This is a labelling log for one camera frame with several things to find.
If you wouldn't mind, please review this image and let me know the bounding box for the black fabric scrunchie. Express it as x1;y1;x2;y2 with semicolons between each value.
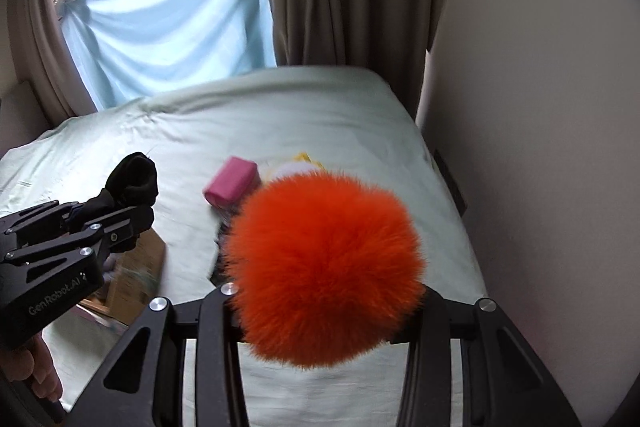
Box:
74;152;158;231

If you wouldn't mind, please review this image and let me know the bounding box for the magenta leather pouch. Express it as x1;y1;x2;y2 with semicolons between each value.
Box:
203;156;260;209

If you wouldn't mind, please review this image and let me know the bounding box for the orange fur pompom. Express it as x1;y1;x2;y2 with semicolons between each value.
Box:
224;171;425;369

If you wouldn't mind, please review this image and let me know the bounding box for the yellow rimmed white mesh pad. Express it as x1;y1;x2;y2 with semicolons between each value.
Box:
262;152;326;182

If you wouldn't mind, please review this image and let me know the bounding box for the person left hand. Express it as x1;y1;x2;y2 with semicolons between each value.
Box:
0;333;63;402

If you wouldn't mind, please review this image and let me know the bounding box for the cardboard box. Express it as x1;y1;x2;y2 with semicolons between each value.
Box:
77;230;166;327

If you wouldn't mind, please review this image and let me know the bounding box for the pale green bed sheet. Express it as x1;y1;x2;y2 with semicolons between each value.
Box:
1;67;485;426

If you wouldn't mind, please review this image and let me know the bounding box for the brown left curtain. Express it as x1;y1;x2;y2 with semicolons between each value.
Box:
8;0;96;126

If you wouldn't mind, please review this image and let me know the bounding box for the light blue window cloth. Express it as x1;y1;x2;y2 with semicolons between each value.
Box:
61;0;276;109

